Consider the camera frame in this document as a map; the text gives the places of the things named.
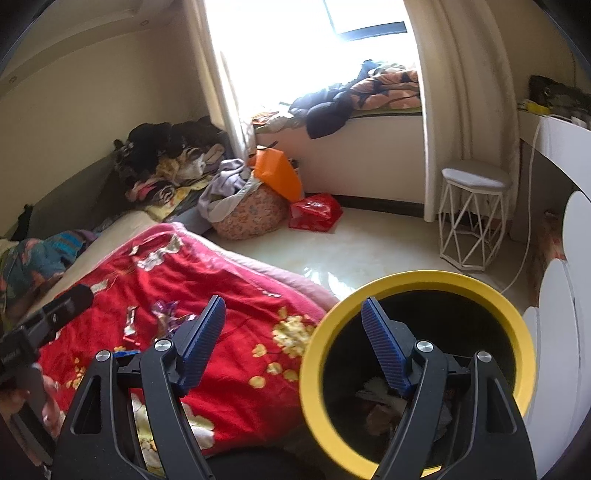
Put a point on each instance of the orange patterned quilt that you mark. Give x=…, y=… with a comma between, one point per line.
x=388, y=87

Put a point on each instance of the silver candy wrapper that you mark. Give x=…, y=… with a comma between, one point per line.
x=131, y=323

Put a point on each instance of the white window seat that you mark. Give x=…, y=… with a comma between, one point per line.
x=360, y=161

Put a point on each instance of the grey headboard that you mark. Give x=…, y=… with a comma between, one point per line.
x=74, y=194

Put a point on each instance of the floral laundry basket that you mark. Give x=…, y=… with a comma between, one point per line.
x=251, y=212

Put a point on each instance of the pile of clothes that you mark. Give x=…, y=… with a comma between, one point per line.
x=161, y=157

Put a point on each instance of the small clothes heap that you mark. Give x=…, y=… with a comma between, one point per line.
x=277, y=121

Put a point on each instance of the yellow item on desk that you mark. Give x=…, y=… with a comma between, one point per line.
x=534, y=107

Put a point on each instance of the beige mattress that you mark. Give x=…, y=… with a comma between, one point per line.
x=115, y=235

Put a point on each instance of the cream curtain beside desk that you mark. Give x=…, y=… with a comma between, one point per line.
x=461, y=115

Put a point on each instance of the teal floral cloth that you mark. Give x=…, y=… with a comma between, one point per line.
x=37, y=263

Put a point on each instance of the yellow rimmed black bin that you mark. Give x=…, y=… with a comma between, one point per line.
x=461, y=286

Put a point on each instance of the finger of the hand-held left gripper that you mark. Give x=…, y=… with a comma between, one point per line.
x=64, y=307

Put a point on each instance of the small black object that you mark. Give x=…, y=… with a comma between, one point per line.
x=22, y=224

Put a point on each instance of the cream curtain beside bed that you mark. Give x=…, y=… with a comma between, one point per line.
x=226, y=92

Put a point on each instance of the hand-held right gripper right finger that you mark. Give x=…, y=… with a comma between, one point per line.
x=383, y=346

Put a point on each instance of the purple candy wrapper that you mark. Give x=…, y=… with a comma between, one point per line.
x=178, y=325
x=166, y=308

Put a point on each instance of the person's left hand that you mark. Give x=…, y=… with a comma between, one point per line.
x=51, y=401

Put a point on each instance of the red floral blanket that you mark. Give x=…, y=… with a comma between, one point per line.
x=184, y=277

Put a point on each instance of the red shopping bag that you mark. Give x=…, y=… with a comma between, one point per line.
x=316, y=212

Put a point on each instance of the orange paper bag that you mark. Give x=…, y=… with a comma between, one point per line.
x=277, y=175

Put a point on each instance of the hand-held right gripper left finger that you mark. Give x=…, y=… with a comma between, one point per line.
x=203, y=346

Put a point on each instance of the dark puffer jacket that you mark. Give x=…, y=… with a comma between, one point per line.
x=328, y=110

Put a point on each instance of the window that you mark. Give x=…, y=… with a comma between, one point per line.
x=286, y=46

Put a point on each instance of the dark bag on desk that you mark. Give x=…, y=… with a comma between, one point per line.
x=561, y=97

